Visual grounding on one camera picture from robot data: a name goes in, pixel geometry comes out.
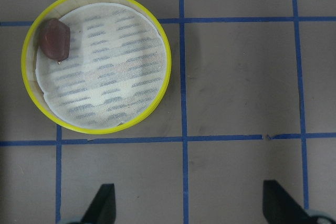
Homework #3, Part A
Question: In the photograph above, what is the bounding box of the brown steamed bun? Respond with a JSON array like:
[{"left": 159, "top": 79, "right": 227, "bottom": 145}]
[{"left": 39, "top": 18, "right": 70, "bottom": 61}]

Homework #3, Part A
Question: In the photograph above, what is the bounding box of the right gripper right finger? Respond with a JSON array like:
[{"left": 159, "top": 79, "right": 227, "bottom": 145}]
[{"left": 262, "top": 180, "right": 312, "bottom": 224}]

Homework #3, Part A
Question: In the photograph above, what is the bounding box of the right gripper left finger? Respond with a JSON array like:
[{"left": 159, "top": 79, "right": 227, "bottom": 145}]
[{"left": 80, "top": 184, "right": 117, "bottom": 224}]

